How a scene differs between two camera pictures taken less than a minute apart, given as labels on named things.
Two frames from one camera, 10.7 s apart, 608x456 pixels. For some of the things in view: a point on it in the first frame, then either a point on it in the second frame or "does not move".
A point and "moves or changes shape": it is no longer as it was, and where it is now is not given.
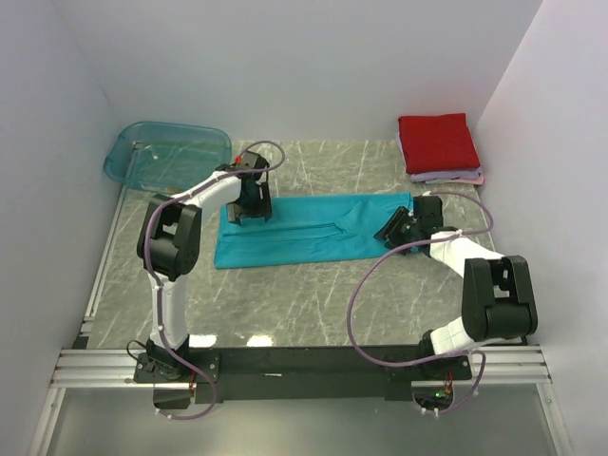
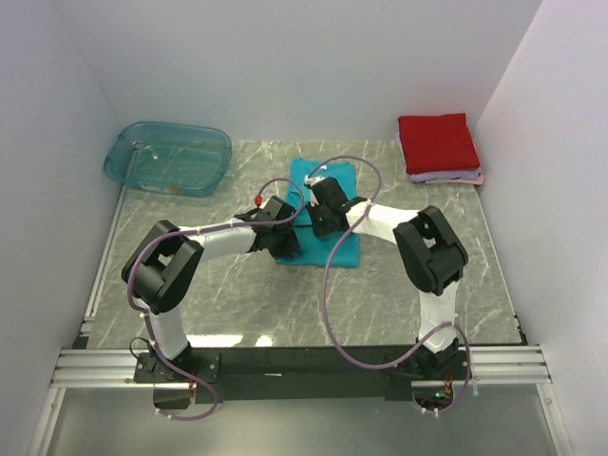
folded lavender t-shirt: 441,175 does not move
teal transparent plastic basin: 166,156 does not move
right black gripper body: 402,228 -> 319,217
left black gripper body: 259,205 -> 285,241
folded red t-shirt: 438,142 does not move
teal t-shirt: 308,229 moves or changes shape
